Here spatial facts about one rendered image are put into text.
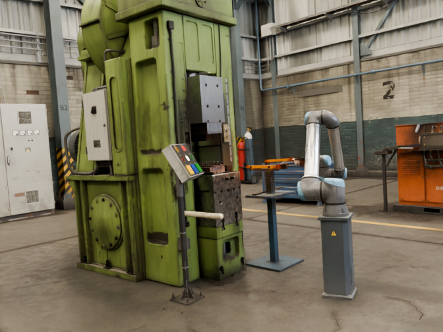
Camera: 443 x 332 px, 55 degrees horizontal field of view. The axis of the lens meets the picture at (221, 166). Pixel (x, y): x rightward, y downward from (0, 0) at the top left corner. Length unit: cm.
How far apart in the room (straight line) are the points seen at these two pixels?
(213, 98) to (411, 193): 376
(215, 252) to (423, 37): 848
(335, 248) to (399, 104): 806
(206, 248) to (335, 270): 114
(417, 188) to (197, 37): 397
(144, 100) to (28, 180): 505
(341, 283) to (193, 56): 222
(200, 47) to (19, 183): 541
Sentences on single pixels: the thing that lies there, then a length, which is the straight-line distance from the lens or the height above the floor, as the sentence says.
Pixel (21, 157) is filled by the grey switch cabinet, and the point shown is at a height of 113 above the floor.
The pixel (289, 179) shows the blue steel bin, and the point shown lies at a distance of 752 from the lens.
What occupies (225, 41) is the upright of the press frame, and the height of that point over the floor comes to 215.
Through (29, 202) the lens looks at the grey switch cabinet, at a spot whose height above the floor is 29.
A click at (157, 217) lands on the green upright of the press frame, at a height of 56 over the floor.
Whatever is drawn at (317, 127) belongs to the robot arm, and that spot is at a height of 126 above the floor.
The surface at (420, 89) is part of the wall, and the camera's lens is 1087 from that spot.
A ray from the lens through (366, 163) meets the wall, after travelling 1144.
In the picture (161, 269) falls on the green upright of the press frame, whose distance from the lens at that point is 382.
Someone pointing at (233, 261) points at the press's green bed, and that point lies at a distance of 389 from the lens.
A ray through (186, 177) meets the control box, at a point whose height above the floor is 96.
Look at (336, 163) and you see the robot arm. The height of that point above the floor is 95.
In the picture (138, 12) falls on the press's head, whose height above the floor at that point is 231.
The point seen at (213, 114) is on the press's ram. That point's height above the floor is 144.
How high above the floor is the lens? 122
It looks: 4 degrees down
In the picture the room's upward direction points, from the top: 4 degrees counter-clockwise
